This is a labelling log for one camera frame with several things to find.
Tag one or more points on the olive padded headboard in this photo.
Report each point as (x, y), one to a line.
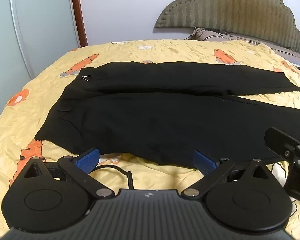
(227, 7)

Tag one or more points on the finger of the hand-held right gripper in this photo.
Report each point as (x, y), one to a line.
(293, 180)
(277, 138)

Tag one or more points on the frosted glass flower door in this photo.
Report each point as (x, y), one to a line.
(40, 25)

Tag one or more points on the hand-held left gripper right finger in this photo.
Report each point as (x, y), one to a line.
(202, 163)

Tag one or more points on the brown wooden door frame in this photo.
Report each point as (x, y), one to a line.
(78, 12)

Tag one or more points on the yellow carrot print bed sheet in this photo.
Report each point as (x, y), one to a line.
(165, 51)

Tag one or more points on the beige patterned pillow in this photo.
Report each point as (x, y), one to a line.
(210, 36)

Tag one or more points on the grey mattress sheet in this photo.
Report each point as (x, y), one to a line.
(287, 51)

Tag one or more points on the black pants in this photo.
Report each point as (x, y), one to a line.
(152, 120)

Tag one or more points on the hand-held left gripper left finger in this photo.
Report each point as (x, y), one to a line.
(88, 160)

